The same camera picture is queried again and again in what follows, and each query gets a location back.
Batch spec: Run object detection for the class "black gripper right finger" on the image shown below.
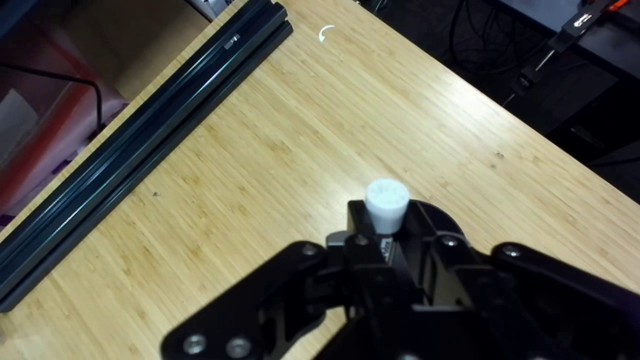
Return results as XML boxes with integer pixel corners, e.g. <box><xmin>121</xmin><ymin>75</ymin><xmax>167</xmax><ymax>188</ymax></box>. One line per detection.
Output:
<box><xmin>401</xmin><ymin>200</ymin><xmax>640</xmax><ymax>360</ymax></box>

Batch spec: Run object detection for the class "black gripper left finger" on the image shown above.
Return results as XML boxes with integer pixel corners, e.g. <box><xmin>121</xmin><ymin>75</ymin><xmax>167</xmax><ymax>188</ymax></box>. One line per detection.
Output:
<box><xmin>161</xmin><ymin>200</ymin><xmax>385</xmax><ymax>360</ymax></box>

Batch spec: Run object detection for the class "black aluminium extrusion rail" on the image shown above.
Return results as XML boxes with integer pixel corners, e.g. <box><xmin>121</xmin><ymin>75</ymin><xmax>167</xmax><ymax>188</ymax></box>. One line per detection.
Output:
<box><xmin>0</xmin><ymin>0</ymin><xmax>293</xmax><ymax>314</ymax></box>

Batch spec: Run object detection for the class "white cable grommet far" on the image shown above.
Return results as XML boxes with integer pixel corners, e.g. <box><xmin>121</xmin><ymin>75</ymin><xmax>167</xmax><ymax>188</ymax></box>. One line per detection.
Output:
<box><xmin>318</xmin><ymin>24</ymin><xmax>336</xmax><ymax>41</ymax></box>

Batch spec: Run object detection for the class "red handled screwdriver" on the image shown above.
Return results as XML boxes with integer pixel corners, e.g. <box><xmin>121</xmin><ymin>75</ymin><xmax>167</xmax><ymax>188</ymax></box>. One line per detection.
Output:
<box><xmin>510</xmin><ymin>0</ymin><xmax>631</xmax><ymax>99</ymax></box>

